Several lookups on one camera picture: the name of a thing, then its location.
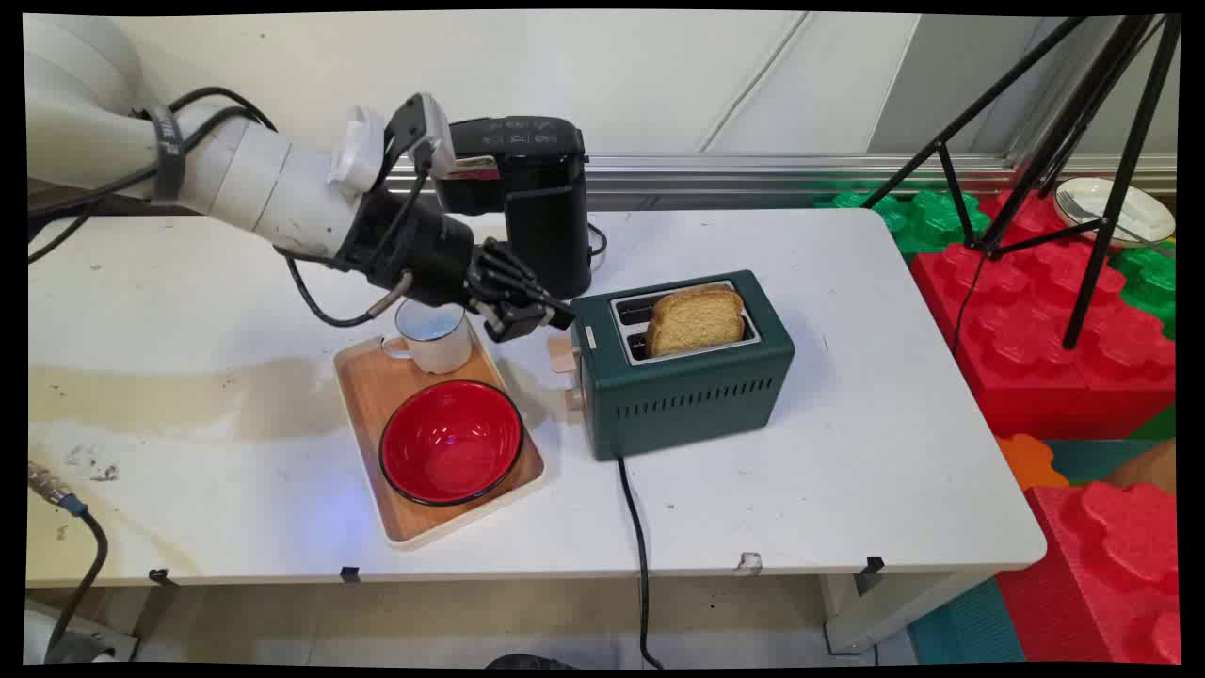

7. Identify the wooden serving tray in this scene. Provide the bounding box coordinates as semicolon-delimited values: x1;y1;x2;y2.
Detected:
333;331;547;551

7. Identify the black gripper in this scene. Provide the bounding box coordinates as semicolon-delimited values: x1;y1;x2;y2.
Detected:
336;188;577;344

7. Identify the toasted bread slice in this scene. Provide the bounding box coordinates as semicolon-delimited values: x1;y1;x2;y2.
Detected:
645;286;747;359

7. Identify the black camera tripod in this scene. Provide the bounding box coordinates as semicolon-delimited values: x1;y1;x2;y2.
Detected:
861;14;1182;351

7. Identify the white plate with fork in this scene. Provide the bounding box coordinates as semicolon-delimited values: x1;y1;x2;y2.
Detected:
1053;177;1178;248

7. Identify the black coffee machine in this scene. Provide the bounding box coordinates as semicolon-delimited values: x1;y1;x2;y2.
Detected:
433;116;594;300

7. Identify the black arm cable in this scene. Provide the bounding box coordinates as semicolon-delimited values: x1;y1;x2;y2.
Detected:
26;87;443;330

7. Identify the green two-slot toaster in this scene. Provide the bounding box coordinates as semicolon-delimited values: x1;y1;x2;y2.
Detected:
549;270;796;461

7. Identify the red bowl black rim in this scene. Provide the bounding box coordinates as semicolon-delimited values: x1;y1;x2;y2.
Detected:
378;379;524;508

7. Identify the large red foam block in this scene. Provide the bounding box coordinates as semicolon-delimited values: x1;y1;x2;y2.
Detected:
908;188;1178;442

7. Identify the orange foam block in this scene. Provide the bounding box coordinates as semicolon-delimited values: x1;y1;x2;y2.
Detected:
996;433;1070;492

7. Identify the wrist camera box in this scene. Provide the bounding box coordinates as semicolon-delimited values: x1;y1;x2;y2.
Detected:
381;91;500;180

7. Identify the white enamel mug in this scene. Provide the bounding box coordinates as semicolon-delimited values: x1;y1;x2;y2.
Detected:
380;298;474;376

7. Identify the black cable with metal connector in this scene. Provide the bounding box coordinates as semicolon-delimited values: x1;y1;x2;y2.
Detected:
26;461;110;666

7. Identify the black toaster power cord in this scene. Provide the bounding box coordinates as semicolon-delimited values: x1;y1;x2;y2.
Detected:
616;456;666;670

